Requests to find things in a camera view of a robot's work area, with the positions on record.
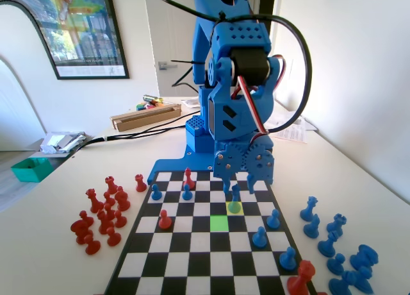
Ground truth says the long cardboard box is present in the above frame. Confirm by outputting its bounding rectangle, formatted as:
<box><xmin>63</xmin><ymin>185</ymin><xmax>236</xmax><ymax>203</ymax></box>
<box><xmin>110</xmin><ymin>103</ymin><xmax>183</xmax><ymax>132</ymax></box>

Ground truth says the blue chess rook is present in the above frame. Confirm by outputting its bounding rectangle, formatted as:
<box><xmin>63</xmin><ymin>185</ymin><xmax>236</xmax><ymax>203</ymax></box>
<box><xmin>326</xmin><ymin>213</ymin><xmax>347</xmax><ymax>238</ymax></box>

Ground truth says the red chess bishop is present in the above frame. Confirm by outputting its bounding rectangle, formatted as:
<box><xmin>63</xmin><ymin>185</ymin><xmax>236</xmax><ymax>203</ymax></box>
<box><xmin>97</xmin><ymin>210</ymin><xmax>115</xmax><ymax>235</ymax></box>

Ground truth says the white arched panel black rim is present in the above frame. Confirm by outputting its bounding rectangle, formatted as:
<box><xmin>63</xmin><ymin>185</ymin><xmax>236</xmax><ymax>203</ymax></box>
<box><xmin>0</xmin><ymin>0</ymin><xmax>60</xmax><ymax>151</ymax></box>

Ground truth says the green plastic bin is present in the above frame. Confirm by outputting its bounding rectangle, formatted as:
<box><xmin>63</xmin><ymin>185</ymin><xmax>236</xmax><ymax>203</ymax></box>
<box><xmin>10</xmin><ymin>157</ymin><xmax>53</xmax><ymax>183</ymax></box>

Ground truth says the black framed map poster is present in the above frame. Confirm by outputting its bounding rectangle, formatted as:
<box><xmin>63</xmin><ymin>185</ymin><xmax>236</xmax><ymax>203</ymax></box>
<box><xmin>33</xmin><ymin>0</ymin><xmax>131</xmax><ymax>80</ymax></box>

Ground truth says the red white black servo wire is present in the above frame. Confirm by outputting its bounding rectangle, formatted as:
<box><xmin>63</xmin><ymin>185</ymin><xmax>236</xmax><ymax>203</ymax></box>
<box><xmin>237</xmin><ymin>76</ymin><xmax>269</xmax><ymax>136</ymax></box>
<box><xmin>272</xmin><ymin>53</ymin><xmax>288</xmax><ymax>84</ymax></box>

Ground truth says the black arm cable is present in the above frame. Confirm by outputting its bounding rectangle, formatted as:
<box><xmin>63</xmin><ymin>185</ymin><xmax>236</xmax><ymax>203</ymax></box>
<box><xmin>172</xmin><ymin>67</ymin><xmax>200</xmax><ymax>94</ymax></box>

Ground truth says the printed instruction sheet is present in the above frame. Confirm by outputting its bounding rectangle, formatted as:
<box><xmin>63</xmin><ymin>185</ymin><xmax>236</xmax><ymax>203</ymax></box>
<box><xmin>272</xmin><ymin>121</ymin><xmax>309</xmax><ymax>144</ymax></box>

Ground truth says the black and white chessboard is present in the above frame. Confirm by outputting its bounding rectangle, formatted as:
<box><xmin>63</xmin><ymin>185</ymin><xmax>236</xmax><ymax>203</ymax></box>
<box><xmin>104</xmin><ymin>170</ymin><xmax>320</xmax><ymax>295</ymax></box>

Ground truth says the thick black camera cable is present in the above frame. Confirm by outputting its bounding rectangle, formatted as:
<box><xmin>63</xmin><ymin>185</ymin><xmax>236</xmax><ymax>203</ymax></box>
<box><xmin>156</xmin><ymin>0</ymin><xmax>313</xmax><ymax>134</ymax></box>

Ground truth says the blue chess bishop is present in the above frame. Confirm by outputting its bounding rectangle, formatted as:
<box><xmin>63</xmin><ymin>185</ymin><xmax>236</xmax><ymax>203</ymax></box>
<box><xmin>317</xmin><ymin>231</ymin><xmax>341</xmax><ymax>258</ymax></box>

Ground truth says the red crowned chess piece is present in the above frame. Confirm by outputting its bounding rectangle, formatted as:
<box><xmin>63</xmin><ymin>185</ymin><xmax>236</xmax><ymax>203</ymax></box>
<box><xmin>85</xmin><ymin>188</ymin><xmax>105</xmax><ymax>214</ymax></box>

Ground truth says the colourful marker set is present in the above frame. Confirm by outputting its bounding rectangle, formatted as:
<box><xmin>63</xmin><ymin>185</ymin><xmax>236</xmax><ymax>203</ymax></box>
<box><xmin>136</xmin><ymin>101</ymin><xmax>163</xmax><ymax>112</ymax></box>

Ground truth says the silver yellow tube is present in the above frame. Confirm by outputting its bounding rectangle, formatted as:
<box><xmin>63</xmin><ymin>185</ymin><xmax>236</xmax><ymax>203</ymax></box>
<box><xmin>143</xmin><ymin>94</ymin><xmax>165</xmax><ymax>105</ymax></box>

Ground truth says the red chess queen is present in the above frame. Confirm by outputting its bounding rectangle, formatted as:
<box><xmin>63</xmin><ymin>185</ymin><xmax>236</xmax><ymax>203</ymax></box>
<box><xmin>286</xmin><ymin>259</ymin><xmax>316</xmax><ymax>295</ymax></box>

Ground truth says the blue base mounting plate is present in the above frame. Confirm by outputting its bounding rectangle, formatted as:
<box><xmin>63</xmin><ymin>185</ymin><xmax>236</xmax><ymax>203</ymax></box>
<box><xmin>147</xmin><ymin>149</ymin><xmax>275</xmax><ymax>185</ymax></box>

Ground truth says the pile of silver packets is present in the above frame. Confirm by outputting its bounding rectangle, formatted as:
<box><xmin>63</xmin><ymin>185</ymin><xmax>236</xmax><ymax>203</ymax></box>
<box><xmin>40</xmin><ymin>131</ymin><xmax>87</xmax><ymax>155</ymax></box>

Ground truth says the blue chess piece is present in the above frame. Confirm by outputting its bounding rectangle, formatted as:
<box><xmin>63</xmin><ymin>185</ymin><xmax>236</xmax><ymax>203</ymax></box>
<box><xmin>352</xmin><ymin>265</ymin><xmax>375</xmax><ymax>295</ymax></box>
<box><xmin>328</xmin><ymin>271</ymin><xmax>358</xmax><ymax>295</ymax></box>

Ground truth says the white paper sheet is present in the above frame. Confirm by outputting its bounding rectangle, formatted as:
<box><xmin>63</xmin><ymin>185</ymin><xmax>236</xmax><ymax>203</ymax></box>
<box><xmin>297</xmin><ymin>114</ymin><xmax>318</xmax><ymax>131</ymax></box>

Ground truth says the blue chess queen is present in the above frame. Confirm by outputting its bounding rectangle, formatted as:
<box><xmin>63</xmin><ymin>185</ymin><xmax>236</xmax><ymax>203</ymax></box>
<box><xmin>227</xmin><ymin>183</ymin><xmax>243</xmax><ymax>215</ymax></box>

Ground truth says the red chess king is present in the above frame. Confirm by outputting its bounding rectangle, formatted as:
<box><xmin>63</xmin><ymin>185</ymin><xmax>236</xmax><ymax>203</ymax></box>
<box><xmin>183</xmin><ymin>167</ymin><xmax>196</xmax><ymax>190</ymax></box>

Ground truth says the black table cable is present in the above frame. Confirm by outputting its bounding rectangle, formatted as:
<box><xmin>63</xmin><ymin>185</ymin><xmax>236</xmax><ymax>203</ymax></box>
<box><xmin>69</xmin><ymin>110</ymin><xmax>195</xmax><ymax>155</ymax></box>
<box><xmin>105</xmin><ymin>123</ymin><xmax>188</xmax><ymax>140</ymax></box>

